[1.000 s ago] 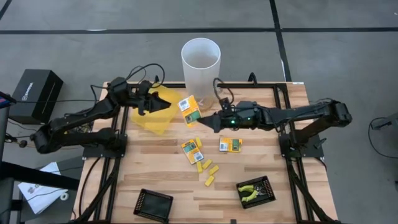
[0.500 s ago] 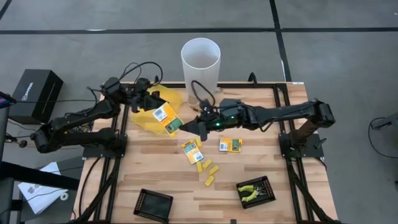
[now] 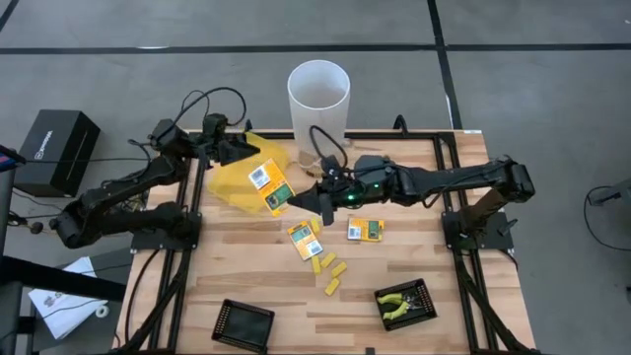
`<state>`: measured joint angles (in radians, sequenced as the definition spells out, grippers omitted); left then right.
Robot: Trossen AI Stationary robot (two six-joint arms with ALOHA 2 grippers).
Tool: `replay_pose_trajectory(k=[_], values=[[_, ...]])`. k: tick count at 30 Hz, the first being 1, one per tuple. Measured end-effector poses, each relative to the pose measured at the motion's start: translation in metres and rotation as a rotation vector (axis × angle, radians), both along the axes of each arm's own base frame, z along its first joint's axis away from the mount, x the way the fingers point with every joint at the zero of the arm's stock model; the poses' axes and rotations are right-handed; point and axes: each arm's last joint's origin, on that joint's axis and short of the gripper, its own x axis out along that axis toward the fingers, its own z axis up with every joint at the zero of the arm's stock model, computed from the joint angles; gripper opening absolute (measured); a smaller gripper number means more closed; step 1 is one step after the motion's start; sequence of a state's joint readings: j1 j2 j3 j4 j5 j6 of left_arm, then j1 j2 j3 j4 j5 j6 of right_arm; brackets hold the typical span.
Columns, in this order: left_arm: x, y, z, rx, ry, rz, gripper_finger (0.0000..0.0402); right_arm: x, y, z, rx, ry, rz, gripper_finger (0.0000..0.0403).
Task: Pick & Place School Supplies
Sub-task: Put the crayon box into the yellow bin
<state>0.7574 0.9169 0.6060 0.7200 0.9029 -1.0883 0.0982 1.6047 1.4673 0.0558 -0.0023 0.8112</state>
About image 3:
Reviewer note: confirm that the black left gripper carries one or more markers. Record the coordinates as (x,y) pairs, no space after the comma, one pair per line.
(213,133)

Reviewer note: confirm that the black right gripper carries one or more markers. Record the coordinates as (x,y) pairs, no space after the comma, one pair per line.
(340,192)

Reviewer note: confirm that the yellow rectangular eraser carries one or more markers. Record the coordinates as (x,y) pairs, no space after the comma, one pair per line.
(315,225)
(338,269)
(332,286)
(316,264)
(328,260)

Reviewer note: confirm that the yellow translucent plastic bin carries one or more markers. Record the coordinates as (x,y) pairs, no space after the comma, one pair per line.
(231,187)

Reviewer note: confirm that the yellow green crayon box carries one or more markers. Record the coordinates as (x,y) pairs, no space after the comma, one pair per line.
(305,240)
(271,190)
(366,230)

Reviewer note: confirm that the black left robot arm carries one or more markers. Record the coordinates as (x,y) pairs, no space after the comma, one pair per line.
(123,187)

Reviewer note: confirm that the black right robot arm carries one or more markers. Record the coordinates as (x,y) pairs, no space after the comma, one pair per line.
(443,182)

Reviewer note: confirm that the white shade wooden lamp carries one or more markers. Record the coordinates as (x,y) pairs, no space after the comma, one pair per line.
(318,123)

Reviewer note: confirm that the black perforated plastic tray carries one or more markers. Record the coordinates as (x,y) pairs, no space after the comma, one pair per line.
(244,328)
(421,315)

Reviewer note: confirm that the black cardboard box white logo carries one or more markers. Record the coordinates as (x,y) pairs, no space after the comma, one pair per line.
(54,148)

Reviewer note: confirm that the white tape roll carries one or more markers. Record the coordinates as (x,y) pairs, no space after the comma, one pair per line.
(97,311)

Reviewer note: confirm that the black round plug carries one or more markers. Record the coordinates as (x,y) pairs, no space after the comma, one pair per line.
(36,227)

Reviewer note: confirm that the black furniture bar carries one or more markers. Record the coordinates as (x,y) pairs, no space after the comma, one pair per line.
(59,282)

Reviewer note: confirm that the black device red blue screen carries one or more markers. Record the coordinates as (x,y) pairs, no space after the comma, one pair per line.
(7,160)

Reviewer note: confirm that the white paper sheet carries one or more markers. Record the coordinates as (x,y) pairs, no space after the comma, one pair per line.
(64,315)

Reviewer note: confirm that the grey floor device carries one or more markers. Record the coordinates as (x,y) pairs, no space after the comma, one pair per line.
(616,193)

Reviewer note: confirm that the black aluminium table frame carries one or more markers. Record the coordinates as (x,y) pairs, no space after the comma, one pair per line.
(424,134)

